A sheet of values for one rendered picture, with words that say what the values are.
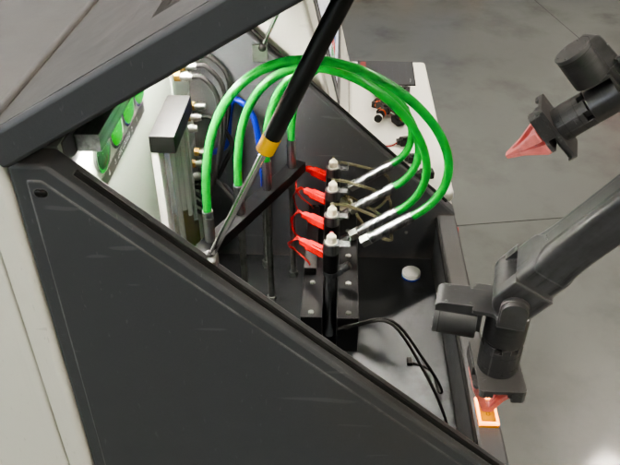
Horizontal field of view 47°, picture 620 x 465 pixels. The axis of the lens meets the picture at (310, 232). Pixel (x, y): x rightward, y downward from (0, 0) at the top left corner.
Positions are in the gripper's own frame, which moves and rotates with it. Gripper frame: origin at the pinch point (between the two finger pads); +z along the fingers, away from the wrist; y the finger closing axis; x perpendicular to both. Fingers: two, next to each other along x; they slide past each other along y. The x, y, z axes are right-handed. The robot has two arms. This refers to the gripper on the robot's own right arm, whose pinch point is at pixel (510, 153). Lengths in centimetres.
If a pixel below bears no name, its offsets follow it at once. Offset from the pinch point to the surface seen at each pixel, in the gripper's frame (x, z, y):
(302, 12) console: -13.1, 19.1, 39.3
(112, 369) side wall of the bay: 59, 34, 25
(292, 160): -1.4, 34.8, 20.3
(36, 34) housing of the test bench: 42, 21, 59
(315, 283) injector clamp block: 15.8, 37.1, 3.2
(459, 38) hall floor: -373, 112, -54
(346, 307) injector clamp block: 20.3, 32.1, -1.6
